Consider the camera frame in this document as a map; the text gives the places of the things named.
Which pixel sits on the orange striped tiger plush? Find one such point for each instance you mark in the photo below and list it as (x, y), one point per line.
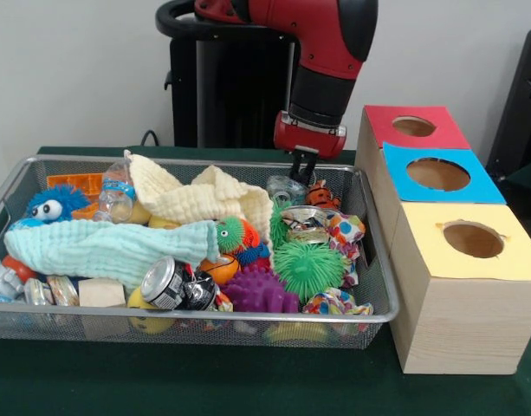
(321, 197)

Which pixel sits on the crushed black can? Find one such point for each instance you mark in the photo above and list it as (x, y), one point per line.
(165, 281)

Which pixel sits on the clear mesh bin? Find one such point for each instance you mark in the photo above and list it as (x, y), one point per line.
(291, 336)

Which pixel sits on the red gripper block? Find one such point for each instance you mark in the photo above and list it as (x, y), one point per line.
(308, 138)

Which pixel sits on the clear plastic packet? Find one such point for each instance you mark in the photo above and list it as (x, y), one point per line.
(282, 186)

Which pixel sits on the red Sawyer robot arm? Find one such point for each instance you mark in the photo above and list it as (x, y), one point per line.
(330, 65)

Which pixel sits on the purple spiky rubber ball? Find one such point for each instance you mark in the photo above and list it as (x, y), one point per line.
(256, 290)

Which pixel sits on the green spiky rubber ball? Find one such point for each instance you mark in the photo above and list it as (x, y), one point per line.
(306, 268)

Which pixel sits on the orange plastic tray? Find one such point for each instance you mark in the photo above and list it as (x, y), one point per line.
(74, 180)

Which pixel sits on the cream cloth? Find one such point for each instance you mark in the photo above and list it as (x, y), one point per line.
(196, 199)

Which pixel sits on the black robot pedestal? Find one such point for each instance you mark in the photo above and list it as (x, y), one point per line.
(230, 95)

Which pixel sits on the blue fuzzy toy with eyes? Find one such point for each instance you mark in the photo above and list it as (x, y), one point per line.
(66, 199)

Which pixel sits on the black standing panel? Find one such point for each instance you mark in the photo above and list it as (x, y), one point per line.
(520, 108)

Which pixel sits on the green and orange puffer toy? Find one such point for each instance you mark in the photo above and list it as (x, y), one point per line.
(230, 229)

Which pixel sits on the wooden box with three holes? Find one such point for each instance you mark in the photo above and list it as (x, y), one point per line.
(460, 320)

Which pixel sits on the mint green cloth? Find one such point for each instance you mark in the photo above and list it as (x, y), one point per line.
(100, 251)

